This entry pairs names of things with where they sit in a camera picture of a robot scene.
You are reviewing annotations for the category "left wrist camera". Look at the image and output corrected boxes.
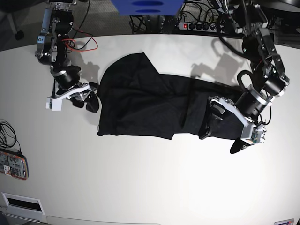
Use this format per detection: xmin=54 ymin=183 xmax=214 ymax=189
xmin=240 ymin=124 xmax=266 ymax=145

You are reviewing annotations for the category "black T-shirt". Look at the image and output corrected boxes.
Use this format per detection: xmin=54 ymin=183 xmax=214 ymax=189
xmin=97 ymin=53 xmax=241 ymax=140

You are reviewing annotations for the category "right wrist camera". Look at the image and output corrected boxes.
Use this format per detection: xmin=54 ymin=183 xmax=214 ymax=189
xmin=45 ymin=97 xmax=62 ymax=111

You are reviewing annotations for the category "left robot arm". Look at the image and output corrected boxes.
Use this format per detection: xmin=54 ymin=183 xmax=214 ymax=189
xmin=199 ymin=0 xmax=290 ymax=154

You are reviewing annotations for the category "white power strip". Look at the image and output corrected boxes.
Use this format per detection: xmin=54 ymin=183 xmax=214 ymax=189
xmin=177 ymin=22 xmax=217 ymax=33

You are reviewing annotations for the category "black chair caster wheel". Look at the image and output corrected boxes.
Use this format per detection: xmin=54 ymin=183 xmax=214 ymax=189
xmin=15 ymin=30 xmax=24 ymax=41

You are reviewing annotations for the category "black coiled cable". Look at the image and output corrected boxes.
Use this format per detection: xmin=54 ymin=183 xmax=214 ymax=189
xmin=0 ymin=120 xmax=22 ymax=155

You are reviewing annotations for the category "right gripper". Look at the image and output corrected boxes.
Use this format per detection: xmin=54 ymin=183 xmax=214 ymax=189
xmin=50 ymin=67 xmax=99 ymax=113

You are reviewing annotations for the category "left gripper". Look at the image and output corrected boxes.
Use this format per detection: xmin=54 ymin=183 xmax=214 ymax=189
xmin=198 ymin=85 xmax=273 ymax=154

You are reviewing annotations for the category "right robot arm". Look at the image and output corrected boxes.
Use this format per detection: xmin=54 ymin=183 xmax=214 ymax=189
xmin=35 ymin=0 xmax=99 ymax=113

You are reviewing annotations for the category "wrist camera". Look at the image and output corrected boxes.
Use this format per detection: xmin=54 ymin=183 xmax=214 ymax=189
xmin=240 ymin=124 xmax=266 ymax=145
xmin=45 ymin=97 xmax=62 ymax=111

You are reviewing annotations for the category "orange-edged circuit board case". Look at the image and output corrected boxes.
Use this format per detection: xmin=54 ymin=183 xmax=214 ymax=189
xmin=0 ymin=149 xmax=29 ymax=180

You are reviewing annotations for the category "sticker label at table edge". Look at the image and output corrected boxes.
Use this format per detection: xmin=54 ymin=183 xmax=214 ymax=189
xmin=274 ymin=218 xmax=294 ymax=225

